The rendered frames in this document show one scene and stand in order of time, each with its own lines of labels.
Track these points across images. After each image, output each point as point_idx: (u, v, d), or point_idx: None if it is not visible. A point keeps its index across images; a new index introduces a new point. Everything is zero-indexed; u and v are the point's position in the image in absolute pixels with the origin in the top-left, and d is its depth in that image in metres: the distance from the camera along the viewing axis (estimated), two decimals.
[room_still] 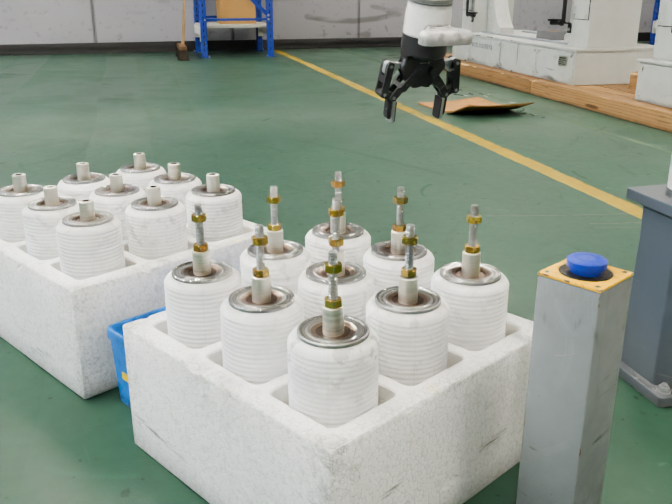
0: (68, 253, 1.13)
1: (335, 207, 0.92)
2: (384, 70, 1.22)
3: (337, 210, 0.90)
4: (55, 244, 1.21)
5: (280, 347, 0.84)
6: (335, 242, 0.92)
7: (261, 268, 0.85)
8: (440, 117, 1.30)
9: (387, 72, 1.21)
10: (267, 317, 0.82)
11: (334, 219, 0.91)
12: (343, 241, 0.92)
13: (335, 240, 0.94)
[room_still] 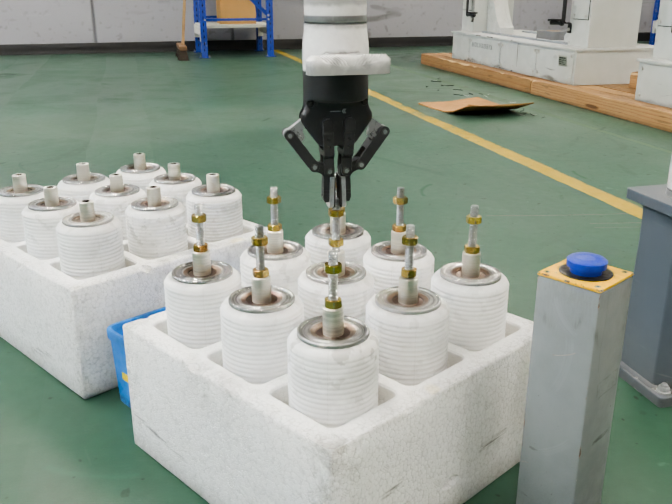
0: (68, 253, 1.13)
1: (340, 208, 0.91)
2: (289, 144, 0.87)
3: (329, 208, 0.92)
4: (55, 244, 1.21)
5: (280, 347, 0.84)
6: (329, 239, 0.93)
7: (261, 268, 0.85)
8: (345, 205, 0.90)
9: (292, 145, 0.86)
10: (267, 317, 0.82)
11: (333, 218, 0.92)
12: (331, 243, 0.92)
13: (343, 244, 0.92)
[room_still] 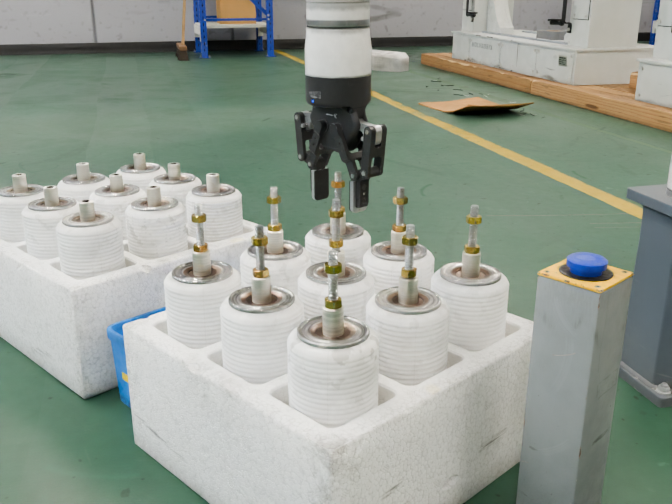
0: (68, 253, 1.13)
1: (332, 210, 0.91)
2: (381, 139, 0.83)
3: (341, 208, 0.92)
4: (55, 244, 1.21)
5: (280, 347, 0.84)
6: (342, 240, 0.93)
7: (261, 268, 0.85)
8: (325, 195, 0.94)
9: (385, 138, 0.84)
10: (267, 317, 0.82)
11: (339, 219, 0.92)
12: (333, 239, 0.93)
13: (329, 245, 0.92)
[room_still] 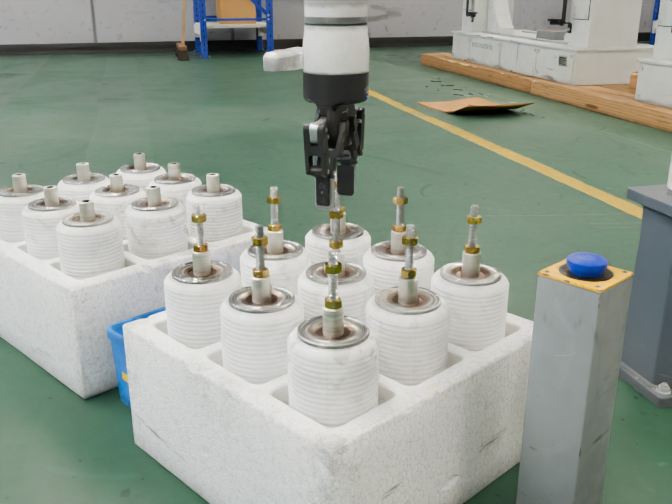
0: (68, 253, 1.13)
1: (339, 210, 0.91)
2: None
3: None
4: (55, 244, 1.21)
5: (280, 347, 0.84)
6: (330, 240, 0.93)
7: (261, 268, 0.85)
8: (316, 207, 0.88)
9: None
10: (267, 317, 0.82)
11: (333, 219, 0.92)
12: (330, 244, 0.92)
13: (342, 246, 0.92)
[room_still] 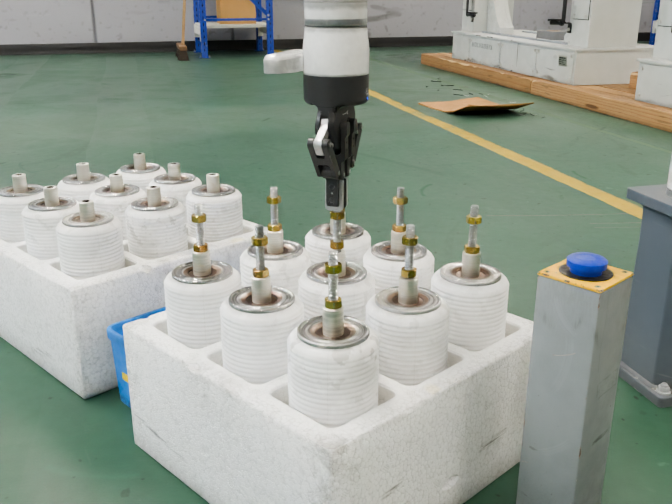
0: (68, 253, 1.13)
1: None
2: None
3: (337, 213, 0.91)
4: (55, 244, 1.21)
5: (280, 347, 0.84)
6: (335, 245, 0.92)
7: (261, 268, 0.85)
8: (325, 208, 0.91)
9: None
10: (267, 317, 0.82)
11: (335, 222, 0.91)
12: (344, 244, 0.92)
13: (337, 243, 0.94)
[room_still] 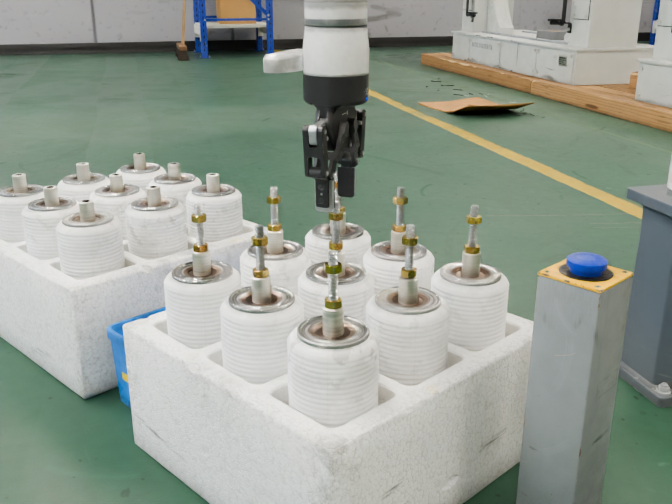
0: (68, 253, 1.13)
1: (332, 212, 0.91)
2: None
3: (341, 211, 0.92)
4: (55, 244, 1.21)
5: (280, 347, 0.84)
6: (343, 243, 0.93)
7: (261, 268, 0.85)
8: (316, 208, 0.88)
9: None
10: (267, 317, 0.82)
11: (340, 222, 0.92)
12: (335, 242, 0.94)
13: (328, 247, 0.93)
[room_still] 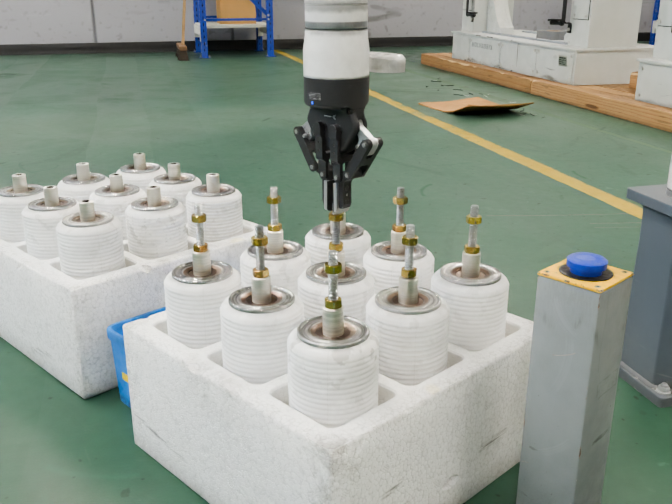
0: (68, 253, 1.13)
1: (339, 213, 0.91)
2: (373, 152, 0.85)
3: (330, 211, 0.92)
4: (55, 244, 1.21)
5: (280, 347, 0.84)
6: (331, 242, 0.93)
7: (261, 268, 0.85)
8: None
9: (377, 151, 0.86)
10: (267, 317, 0.82)
11: (334, 222, 0.92)
12: (329, 246, 0.92)
13: (341, 249, 0.92)
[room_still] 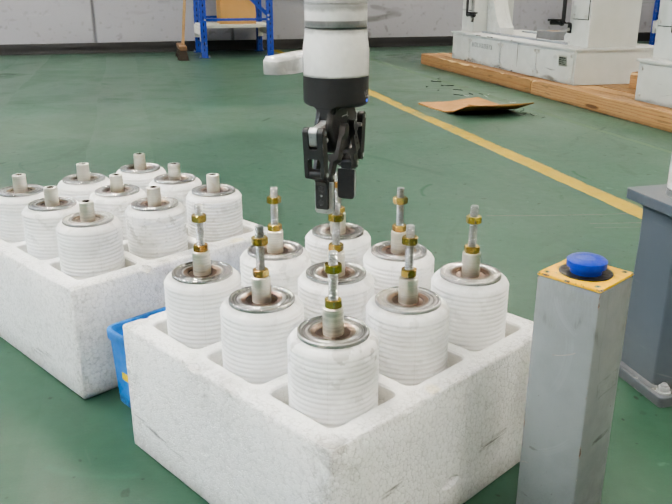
0: (68, 253, 1.13)
1: (336, 212, 0.92)
2: None
3: (334, 215, 0.91)
4: (55, 244, 1.21)
5: (280, 347, 0.84)
6: (332, 247, 0.92)
7: (261, 268, 0.85)
8: (315, 210, 0.88)
9: None
10: (267, 317, 0.82)
11: (333, 224, 0.91)
12: (342, 247, 0.92)
13: (338, 246, 0.94)
